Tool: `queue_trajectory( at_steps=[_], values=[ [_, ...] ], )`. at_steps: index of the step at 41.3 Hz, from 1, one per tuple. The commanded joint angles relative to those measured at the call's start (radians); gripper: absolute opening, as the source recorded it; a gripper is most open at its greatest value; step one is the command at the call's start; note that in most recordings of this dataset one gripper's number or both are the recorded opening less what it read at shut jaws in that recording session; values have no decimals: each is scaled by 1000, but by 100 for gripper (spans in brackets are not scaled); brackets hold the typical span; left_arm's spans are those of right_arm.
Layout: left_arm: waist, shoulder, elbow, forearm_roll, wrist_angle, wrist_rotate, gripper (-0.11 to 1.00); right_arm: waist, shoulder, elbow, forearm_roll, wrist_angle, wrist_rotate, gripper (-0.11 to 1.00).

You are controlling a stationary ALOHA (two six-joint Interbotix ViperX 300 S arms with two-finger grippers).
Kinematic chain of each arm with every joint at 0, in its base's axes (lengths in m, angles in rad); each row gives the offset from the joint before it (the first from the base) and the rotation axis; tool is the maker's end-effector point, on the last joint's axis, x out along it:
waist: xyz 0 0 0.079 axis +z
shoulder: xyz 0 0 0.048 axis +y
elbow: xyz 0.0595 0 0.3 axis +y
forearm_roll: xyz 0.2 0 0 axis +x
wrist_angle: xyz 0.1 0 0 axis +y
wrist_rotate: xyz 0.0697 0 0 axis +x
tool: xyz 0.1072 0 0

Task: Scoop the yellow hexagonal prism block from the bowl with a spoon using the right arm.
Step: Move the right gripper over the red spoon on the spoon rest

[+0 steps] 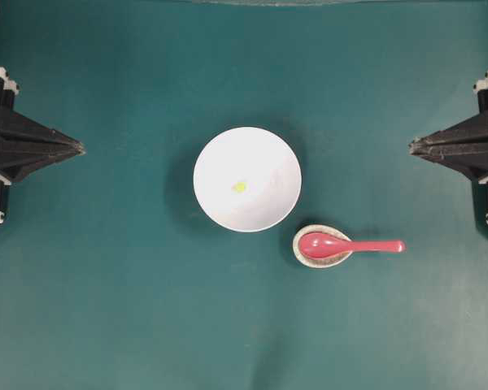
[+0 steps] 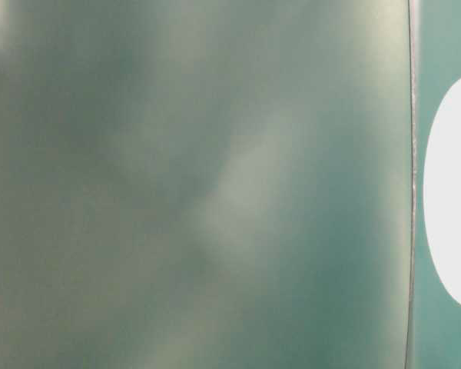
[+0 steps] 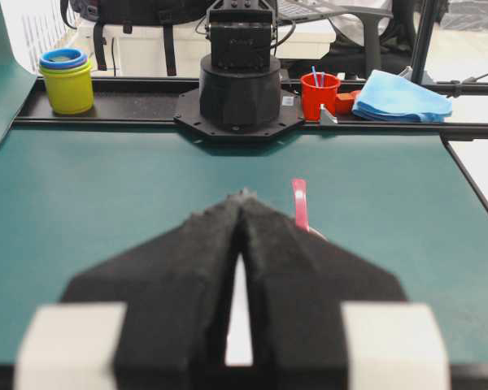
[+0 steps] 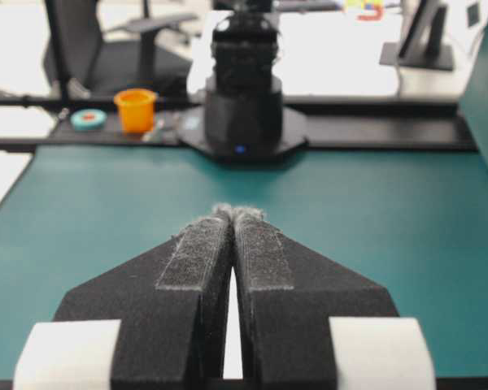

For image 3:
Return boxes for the green table mat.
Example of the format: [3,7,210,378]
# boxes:
[0,4,488,366]

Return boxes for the blue folded cloth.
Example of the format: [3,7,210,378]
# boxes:
[351,70,452,123]

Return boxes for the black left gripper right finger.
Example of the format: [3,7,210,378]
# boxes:
[235,190,452,390]

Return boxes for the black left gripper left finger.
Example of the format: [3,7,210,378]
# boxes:
[15,193,245,390]

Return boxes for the black office chair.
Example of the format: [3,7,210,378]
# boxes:
[322,1,416,79]

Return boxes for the red plastic spoon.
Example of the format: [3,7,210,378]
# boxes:
[291,178,325,240]

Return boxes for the black backpack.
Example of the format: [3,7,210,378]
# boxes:
[60,0,213,76]

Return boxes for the small red block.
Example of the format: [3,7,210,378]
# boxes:
[335,90,361,115]

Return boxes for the red cup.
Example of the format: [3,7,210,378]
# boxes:
[300,73,341,121]

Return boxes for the blue straw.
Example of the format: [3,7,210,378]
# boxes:
[312,66,325,88]

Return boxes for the yellow stacked cups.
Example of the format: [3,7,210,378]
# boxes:
[39,48,94,115]

